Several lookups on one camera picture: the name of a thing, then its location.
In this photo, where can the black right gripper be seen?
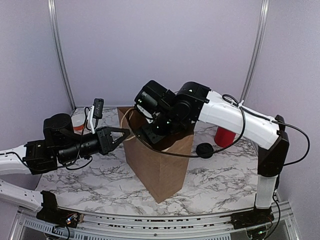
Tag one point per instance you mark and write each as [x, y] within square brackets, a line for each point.
[152, 136]

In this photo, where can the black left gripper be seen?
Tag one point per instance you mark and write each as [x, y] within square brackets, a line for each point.
[105, 143]

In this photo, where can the brown paper bag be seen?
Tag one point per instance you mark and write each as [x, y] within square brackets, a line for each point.
[162, 175]

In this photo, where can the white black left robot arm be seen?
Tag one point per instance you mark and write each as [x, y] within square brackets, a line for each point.
[60, 148]

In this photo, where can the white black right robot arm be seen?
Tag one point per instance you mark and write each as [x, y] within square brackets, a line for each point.
[172, 112]

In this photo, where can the orange white ceramic bowl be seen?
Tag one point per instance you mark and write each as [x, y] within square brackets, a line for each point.
[78, 122]

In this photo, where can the red ribbed plastic cup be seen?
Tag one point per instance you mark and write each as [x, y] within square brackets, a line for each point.
[224, 137]

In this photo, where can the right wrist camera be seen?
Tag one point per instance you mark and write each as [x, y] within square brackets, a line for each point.
[143, 113]

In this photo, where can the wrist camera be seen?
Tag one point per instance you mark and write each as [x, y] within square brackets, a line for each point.
[143, 113]
[94, 114]

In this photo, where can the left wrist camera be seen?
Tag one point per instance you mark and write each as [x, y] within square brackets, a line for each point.
[94, 114]

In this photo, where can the paper bag twine handle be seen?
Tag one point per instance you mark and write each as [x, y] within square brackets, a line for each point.
[124, 123]

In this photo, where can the left aluminium frame post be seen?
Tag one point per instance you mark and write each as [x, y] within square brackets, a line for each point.
[59, 53]

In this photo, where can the aluminium frame post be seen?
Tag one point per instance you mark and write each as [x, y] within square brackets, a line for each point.
[257, 47]
[59, 53]

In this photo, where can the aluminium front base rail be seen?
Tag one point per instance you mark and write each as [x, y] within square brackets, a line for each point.
[217, 226]

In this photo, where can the right aluminium frame post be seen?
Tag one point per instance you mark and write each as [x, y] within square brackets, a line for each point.
[257, 47]

